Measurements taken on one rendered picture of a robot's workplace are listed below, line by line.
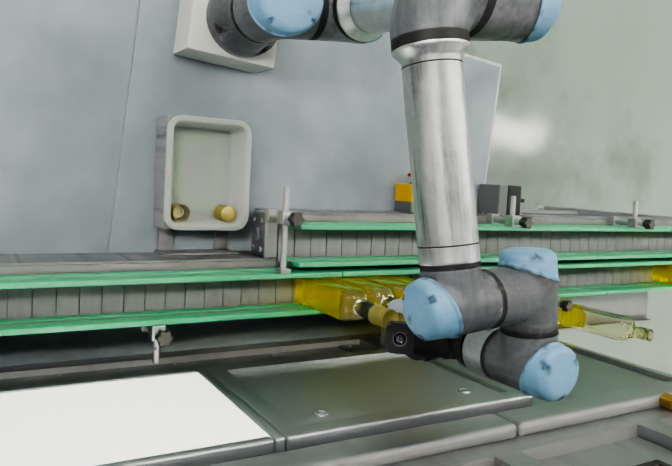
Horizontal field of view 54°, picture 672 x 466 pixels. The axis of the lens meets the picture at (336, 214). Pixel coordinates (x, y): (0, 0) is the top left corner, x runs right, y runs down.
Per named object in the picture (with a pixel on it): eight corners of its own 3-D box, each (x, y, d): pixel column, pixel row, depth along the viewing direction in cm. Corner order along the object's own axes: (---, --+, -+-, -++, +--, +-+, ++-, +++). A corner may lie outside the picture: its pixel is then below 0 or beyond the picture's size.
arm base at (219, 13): (218, -34, 127) (237, -47, 118) (286, -2, 134) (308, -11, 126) (196, 40, 126) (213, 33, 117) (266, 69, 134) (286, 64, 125)
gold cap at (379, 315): (367, 325, 114) (381, 330, 111) (368, 304, 114) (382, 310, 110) (384, 323, 116) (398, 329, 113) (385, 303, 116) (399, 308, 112)
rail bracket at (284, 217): (261, 267, 132) (288, 277, 122) (265, 184, 132) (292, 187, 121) (274, 267, 134) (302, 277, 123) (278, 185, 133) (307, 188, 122)
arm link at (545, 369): (584, 335, 84) (583, 399, 85) (520, 317, 94) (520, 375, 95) (540, 346, 80) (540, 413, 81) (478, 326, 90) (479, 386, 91)
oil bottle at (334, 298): (293, 301, 137) (346, 324, 119) (294, 274, 137) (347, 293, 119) (317, 299, 140) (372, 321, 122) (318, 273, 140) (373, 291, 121)
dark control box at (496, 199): (475, 212, 178) (498, 215, 171) (477, 183, 177) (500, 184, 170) (498, 213, 182) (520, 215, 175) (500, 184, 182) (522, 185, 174)
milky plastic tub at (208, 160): (152, 226, 134) (164, 230, 126) (156, 115, 133) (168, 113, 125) (232, 226, 143) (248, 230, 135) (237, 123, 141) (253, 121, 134)
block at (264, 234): (247, 254, 138) (261, 258, 132) (249, 209, 138) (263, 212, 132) (263, 254, 140) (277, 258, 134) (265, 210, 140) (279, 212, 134)
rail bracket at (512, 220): (482, 223, 163) (522, 228, 151) (484, 194, 162) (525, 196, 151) (494, 223, 165) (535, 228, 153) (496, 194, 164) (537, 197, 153)
